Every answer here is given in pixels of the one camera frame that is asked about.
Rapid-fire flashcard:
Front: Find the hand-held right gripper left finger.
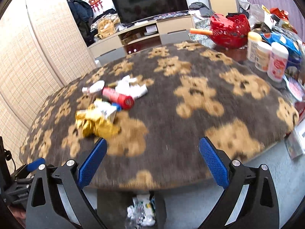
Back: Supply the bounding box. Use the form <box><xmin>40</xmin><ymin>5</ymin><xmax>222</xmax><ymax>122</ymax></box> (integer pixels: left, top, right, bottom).
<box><xmin>25</xmin><ymin>137</ymin><xmax>108</xmax><ymax>229</ymax></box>

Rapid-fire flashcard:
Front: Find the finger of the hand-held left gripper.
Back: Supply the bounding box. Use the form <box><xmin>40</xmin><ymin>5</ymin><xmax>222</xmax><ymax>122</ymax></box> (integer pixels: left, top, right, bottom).
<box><xmin>14</xmin><ymin>157</ymin><xmax>46</xmax><ymax>178</ymax></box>

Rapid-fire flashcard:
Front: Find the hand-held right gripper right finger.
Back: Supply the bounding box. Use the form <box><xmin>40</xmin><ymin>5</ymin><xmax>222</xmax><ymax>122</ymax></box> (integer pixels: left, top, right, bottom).
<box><xmin>199</xmin><ymin>137</ymin><xmax>280</xmax><ymax>229</ymax></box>

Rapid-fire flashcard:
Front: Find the yellow foil wrapper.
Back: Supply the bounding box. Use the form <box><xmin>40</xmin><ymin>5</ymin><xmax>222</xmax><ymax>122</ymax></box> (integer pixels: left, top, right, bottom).
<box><xmin>76</xmin><ymin>100</ymin><xmax>121</xmax><ymax>137</ymax></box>

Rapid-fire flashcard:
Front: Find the grey trash bin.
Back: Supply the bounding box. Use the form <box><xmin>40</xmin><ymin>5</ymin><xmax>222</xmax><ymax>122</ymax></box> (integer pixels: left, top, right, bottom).
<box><xmin>97</xmin><ymin>189</ymin><xmax>166</xmax><ymax>229</ymax></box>

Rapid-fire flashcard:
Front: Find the green white packet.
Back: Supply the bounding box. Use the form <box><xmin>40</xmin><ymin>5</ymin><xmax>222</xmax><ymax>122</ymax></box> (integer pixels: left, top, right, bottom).
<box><xmin>136</xmin><ymin>194</ymin><xmax>156</xmax><ymax>219</ymax></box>

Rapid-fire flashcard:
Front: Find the red white tube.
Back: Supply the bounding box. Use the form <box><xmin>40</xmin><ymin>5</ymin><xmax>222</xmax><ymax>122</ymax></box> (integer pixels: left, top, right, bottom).
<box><xmin>102</xmin><ymin>87</ymin><xmax>134</xmax><ymax>110</ymax></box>

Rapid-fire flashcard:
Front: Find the white wrapper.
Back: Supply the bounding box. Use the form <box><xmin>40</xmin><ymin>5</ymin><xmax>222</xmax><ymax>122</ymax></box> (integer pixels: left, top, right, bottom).
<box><xmin>114</xmin><ymin>75</ymin><xmax>148</xmax><ymax>99</ymax></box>

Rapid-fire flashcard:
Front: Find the brown bear print blanket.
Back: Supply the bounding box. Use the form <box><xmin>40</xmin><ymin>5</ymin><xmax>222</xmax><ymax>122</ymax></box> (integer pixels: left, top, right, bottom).
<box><xmin>19</xmin><ymin>40</ymin><xmax>299</xmax><ymax>191</ymax></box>

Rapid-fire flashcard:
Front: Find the white storage box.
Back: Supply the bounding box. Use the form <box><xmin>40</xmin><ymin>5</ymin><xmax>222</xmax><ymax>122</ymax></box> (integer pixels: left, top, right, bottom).
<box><xmin>285</xmin><ymin>122</ymin><xmax>305</xmax><ymax>159</ymax></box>

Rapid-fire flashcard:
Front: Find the pink hairbrush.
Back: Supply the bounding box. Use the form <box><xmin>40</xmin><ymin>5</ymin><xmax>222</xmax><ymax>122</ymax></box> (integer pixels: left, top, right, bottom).
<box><xmin>283</xmin><ymin>75</ymin><xmax>305</xmax><ymax>101</ymax></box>

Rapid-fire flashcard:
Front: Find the woven folding screen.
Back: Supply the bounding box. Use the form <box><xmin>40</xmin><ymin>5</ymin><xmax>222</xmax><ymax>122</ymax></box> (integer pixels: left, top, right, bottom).
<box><xmin>0</xmin><ymin>0</ymin><xmax>97</xmax><ymax>165</ymax></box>

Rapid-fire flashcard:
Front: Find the small white bottle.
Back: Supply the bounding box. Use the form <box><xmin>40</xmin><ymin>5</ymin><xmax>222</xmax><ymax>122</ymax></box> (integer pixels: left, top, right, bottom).
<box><xmin>255</xmin><ymin>42</ymin><xmax>272</xmax><ymax>72</ymax></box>

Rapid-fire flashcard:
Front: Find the white canister pink label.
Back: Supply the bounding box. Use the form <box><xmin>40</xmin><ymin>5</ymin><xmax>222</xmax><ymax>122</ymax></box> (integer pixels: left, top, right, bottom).
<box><xmin>267</xmin><ymin>42</ymin><xmax>289</xmax><ymax>83</ymax></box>

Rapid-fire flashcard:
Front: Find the beige grey television cabinet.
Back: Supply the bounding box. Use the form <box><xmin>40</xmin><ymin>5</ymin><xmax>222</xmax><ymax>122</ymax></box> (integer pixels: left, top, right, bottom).
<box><xmin>88</xmin><ymin>14</ymin><xmax>194</xmax><ymax>60</ymax></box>

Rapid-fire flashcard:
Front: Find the white bottle yellow lid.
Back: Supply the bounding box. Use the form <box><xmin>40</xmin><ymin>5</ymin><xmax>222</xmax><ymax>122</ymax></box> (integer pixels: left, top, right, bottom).
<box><xmin>246</xmin><ymin>31</ymin><xmax>262</xmax><ymax>62</ymax></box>

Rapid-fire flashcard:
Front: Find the floral cloth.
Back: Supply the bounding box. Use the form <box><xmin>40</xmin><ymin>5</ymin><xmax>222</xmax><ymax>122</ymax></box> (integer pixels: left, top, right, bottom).
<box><xmin>189</xmin><ymin>19</ymin><xmax>215</xmax><ymax>48</ymax></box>

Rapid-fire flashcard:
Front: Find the blue round tin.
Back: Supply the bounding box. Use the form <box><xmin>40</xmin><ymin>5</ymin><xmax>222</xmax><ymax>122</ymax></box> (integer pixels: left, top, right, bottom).
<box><xmin>285</xmin><ymin>55</ymin><xmax>305</xmax><ymax>79</ymax></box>

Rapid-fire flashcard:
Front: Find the red cutout basket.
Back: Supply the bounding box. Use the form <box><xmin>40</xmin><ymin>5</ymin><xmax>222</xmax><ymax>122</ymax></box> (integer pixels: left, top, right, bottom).
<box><xmin>210</xmin><ymin>14</ymin><xmax>250</xmax><ymax>48</ymax></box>

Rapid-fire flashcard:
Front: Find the orange stick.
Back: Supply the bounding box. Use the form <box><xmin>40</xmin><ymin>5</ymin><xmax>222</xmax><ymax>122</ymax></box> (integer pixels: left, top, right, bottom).
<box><xmin>190</xmin><ymin>28</ymin><xmax>212</xmax><ymax>36</ymax></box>

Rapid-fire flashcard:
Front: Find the yellow backpack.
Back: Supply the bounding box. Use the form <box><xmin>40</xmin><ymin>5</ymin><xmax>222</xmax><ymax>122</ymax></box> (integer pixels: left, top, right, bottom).
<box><xmin>96</xmin><ymin>19</ymin><xmax>116</xmax><ymax>40</ymax></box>

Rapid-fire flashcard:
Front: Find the blue snack bag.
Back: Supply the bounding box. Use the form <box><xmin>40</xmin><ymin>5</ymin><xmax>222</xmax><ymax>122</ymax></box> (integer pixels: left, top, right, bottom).
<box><xmin>261</xmin><ymin>32</ymin><xmax>302</xmax><ymax>58</ymax></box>

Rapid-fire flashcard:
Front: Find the black coat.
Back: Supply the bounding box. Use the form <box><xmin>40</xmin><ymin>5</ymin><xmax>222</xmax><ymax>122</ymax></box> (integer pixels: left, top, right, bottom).
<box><xmin>66</xmin><ymin>0</ymin><xmax>94</xmax><ymax>44</ymax></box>

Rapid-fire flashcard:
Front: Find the clothes pile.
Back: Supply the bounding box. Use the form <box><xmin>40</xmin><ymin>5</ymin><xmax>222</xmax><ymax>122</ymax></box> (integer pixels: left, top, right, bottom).
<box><xmin>92</xmin><ymin>9</ymin><xmax>121</xmax><ymax>29</ymax></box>

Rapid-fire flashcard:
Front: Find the dark patterned cushion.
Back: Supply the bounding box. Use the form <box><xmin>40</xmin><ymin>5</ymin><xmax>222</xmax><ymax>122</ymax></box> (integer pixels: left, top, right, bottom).
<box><xmin>154</xmin><ymin>11</ymin><xmax>191</xmax><ymax>21</ymax></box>

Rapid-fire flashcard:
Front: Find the grey jacket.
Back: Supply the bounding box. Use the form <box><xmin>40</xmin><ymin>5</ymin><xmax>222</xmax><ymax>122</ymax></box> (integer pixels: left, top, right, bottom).
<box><xmin>188</xmin><ymin>2</ymin><xmax>215</xmax><ymax>17</ymax></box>

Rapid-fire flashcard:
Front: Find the red snack bag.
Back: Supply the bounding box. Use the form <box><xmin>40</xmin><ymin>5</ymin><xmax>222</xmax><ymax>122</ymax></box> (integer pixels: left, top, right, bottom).
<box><xmin>270</xmin><ymin>7</ymin><xmax>289</xmax><ymax>19</ymax></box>

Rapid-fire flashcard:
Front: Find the black television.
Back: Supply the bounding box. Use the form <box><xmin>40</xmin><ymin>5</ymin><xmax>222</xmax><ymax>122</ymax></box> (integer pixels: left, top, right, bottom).
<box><xmin>110</xmin><ymin>0</ymin><xmax>189</xmax><ymax>24</ymax></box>

